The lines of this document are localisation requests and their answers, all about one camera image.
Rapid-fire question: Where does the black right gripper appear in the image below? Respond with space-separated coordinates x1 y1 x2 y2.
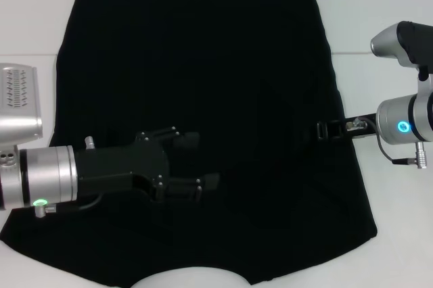
316 113 378 142

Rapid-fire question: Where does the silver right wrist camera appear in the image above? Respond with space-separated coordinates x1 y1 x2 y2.
370 20 433 81

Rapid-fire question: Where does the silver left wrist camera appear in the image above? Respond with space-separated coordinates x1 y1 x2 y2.
0 63 44 149

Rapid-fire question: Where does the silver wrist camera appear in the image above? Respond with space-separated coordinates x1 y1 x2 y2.
0 63 44 149
370 20 433 81

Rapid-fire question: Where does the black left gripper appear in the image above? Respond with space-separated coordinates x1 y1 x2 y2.
74 126 221 203

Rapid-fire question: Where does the black shirt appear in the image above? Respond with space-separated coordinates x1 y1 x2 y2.
0 0 378 288

